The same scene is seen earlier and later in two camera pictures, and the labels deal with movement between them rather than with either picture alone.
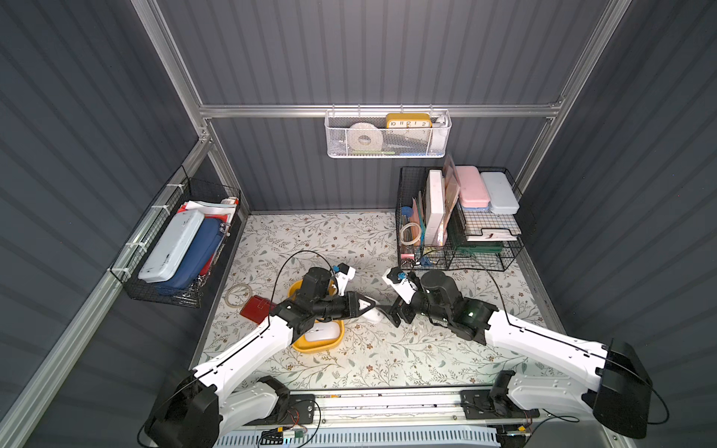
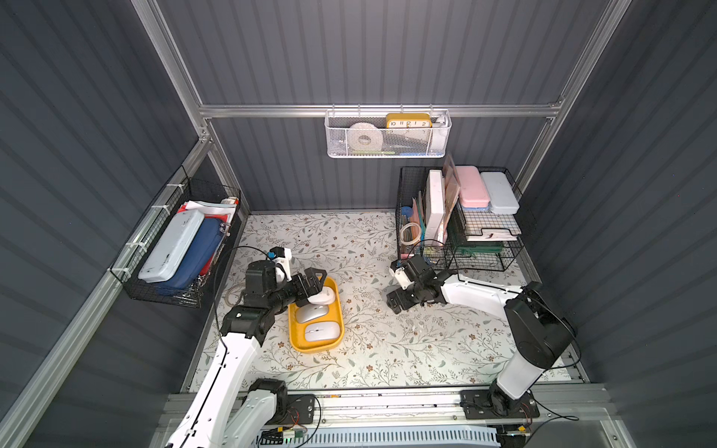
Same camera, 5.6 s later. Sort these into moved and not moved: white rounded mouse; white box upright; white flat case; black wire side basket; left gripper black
Moved: left gripper black; white rounded mouse
Not moved: white flat case; white box upright; black wire side basket
